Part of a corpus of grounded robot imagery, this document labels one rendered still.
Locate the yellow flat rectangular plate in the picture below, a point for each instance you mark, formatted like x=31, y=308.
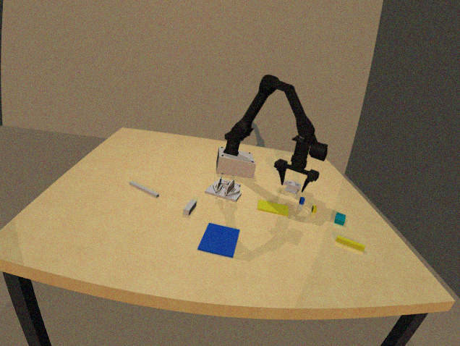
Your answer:
x=272, y=207

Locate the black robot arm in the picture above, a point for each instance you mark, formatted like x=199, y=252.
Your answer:
x=243, y=127

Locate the yellow flat bar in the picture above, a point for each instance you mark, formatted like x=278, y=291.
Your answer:
x=350, y=243

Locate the grey square bar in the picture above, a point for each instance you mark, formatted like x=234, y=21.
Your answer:
x=144, y=189

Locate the teal rectangular block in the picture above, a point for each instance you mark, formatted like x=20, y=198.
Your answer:
x=340, y=219

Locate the blue flat square plate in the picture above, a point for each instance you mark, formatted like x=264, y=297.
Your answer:
x=219, y=240

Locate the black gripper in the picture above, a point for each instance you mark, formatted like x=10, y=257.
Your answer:
x=297, y=165

